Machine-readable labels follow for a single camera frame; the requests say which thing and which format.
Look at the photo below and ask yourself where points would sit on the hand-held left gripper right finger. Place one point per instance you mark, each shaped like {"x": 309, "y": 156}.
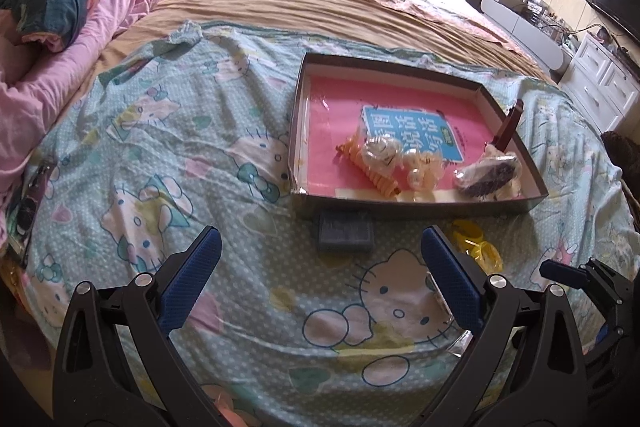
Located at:
{"x": 452, "y": 274}

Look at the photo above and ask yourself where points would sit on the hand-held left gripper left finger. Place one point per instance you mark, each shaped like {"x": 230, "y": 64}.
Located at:
{"x": 190, "y": 272}

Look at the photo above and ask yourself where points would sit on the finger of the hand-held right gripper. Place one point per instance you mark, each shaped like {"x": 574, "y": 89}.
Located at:
{"x": 565, "y": 273}

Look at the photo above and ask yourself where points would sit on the large clear earring card packet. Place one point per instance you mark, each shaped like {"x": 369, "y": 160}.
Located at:
{"x": 436, "y": 294}

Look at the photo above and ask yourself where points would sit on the grey cardboard box tray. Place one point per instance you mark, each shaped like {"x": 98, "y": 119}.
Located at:
{"x": 400, "y": 209}

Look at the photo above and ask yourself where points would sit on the dark hair accessory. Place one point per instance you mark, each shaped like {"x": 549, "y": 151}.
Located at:
{"x": 487, "y": 177}

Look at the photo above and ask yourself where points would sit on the clear plastic jewelry bag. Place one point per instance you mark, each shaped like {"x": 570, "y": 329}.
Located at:
{"x": 380, "y": 154}
{"x": 425, "y": 169}

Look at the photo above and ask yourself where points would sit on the yellow item in clear bag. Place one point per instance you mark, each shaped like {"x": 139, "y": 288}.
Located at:
{"x": 480, "y": 252}

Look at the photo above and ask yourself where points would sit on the small grey-blue box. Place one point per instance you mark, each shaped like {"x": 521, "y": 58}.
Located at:
{"x": 345, "y": 234}

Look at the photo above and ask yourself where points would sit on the cartoon cat print blanket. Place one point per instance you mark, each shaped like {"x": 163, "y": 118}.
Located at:
{"x": 200, "y": 157}

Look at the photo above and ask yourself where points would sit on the dark brown fluffy object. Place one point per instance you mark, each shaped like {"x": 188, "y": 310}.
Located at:
{"x": 622, "y": 157}

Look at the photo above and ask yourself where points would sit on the dark handheld device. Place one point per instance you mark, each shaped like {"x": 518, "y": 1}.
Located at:
{"x": 30, "y": 207}

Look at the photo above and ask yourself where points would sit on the white drawer dresser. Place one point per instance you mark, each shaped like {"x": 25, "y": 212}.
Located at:
{"x": 600, "y": 77}

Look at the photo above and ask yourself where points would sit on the grey and white vanity desk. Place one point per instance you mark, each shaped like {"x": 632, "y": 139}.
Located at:
{"x": 520, "y": 22}

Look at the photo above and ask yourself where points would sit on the pink quilt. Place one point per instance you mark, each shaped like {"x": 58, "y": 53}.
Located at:
{"x": 125, "y": 7}

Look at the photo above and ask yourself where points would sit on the tan bed sheet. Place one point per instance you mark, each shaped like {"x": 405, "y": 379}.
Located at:
{"x": 275, "y": 2}

